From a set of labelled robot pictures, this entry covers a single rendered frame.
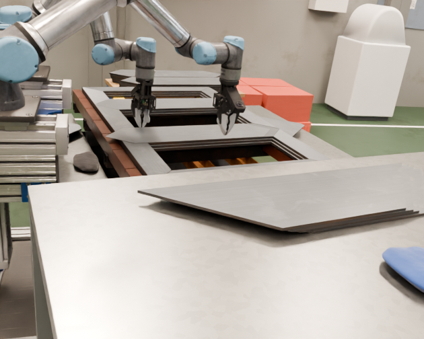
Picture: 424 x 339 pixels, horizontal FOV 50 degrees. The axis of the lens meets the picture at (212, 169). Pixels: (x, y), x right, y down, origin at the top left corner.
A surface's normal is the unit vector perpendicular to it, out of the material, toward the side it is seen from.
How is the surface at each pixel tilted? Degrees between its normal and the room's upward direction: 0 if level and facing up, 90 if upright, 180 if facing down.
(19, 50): 94
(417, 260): 5
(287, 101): 90
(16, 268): 0
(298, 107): 90
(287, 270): 0
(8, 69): 94
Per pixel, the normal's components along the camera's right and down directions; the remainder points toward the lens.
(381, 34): 0.25, 0.40
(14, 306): 0.11, -0.92
